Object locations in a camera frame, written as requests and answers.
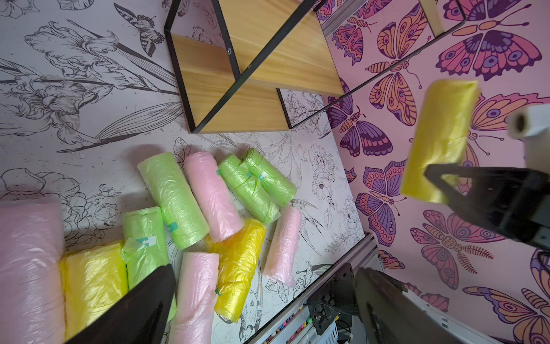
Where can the yellow roll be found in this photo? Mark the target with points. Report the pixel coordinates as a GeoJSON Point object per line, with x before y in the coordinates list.
{"type": "Point", "coordinates": [440, 135]}
{"type": "Point", "coordinates": [238, 258]}
{"type": "Point", "coordinates": [93, 281]}

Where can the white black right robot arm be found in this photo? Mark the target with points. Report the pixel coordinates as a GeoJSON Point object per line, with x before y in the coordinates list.
{"type": "Point", "coordinates": [391, 313]}

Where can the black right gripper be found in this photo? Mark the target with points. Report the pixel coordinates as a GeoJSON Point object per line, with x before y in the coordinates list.
{"type": "Point", "coordinates": [511, 202]}

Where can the wooden three-tier shelf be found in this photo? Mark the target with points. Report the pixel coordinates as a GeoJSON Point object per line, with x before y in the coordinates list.
{"type": "Point", "coordinates": [268, 46]}

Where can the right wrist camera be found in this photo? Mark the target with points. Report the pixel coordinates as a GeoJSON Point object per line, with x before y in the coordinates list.
{"type": "Point", "coordinates": [530, 125]}

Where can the pink roll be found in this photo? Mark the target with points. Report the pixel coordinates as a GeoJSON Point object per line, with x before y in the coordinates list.
{"type": "Point", "coordinates": [196, 298]}
{"type": "Point", "coordinates": [32, 245]}
{"type": "Point", "coordinates": [213, 196]}
{"type": "Point", "coordinates": [282, 252]}

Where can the green roll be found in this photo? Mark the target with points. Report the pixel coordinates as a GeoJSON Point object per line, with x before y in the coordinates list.
{"type": "Point", "coordinates": [277, 185]}
{"type": "Point", "coordinates": [172, 193]}
{"type": "Point", "coordinates": [145, 246]}
{"type": "Point", "coordinates": [248, 189]}

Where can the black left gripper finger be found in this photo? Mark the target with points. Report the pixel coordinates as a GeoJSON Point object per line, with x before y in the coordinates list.
{"type": "Point", "coordinates": [140, 316]}

